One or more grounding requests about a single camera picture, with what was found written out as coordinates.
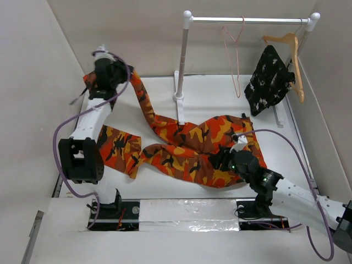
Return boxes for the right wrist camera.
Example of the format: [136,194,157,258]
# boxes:
[230,134,248,152]

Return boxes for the white metal clothes rack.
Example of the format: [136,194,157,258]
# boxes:
[173,10,321,125]

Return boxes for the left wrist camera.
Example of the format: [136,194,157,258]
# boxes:
[92,45,117,62]

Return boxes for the purple cable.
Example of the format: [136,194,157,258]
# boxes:
[233,129,335,261]
[52,50,135,230]

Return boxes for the pink wire hanger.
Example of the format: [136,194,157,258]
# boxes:
[221,16,246,98]

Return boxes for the orange camouflage trousers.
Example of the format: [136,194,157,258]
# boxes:
[97,72,266,188]

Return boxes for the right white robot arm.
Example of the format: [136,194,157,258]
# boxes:
[208,148,351,253]

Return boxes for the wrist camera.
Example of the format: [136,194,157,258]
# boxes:
[230,134,248,152]
[92,45,117,62]

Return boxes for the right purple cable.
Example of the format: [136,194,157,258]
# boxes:
[233,129,335,261]

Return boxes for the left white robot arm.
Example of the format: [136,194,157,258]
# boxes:
[54,56,133,218]

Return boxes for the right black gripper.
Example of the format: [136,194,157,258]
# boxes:
[208,145,251,183]

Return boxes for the black white patterned garment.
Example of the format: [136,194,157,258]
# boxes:
[244,45,295,117]

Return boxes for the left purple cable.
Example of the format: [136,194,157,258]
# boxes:
[52,50,135,230]

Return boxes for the wooden clothes hanger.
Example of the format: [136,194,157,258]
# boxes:
[262,33,305,103]

